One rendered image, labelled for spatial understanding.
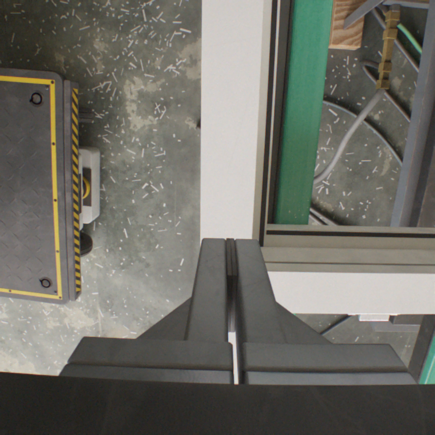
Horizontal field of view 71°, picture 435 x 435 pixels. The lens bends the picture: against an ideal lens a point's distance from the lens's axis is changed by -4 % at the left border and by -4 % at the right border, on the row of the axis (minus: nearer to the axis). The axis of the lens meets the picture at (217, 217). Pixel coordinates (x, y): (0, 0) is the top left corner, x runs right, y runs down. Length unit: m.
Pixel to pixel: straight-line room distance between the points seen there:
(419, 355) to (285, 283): 0.28
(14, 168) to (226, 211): 0.86
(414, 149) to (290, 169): 0.43
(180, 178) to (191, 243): 0.27
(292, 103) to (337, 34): 0.91
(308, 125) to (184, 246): 1.02
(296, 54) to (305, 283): 0.21
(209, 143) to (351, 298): 0.18
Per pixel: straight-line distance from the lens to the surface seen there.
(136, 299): 1.44
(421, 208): 0.73
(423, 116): 0.73
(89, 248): 1.27
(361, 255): 0.34
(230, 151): 0.25
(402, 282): 0.32
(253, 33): 0.26
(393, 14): 1.07
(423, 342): 0.51
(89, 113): 1.17
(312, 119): 0.33
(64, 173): 0.98
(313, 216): 1.08
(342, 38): 1.23
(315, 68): 0.33
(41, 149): 1.00
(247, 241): 0.15
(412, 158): 0.73
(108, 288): 1.45
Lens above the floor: 1.18
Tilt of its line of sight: 73 degrees down
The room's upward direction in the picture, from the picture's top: 177 degrees counter-clockwise
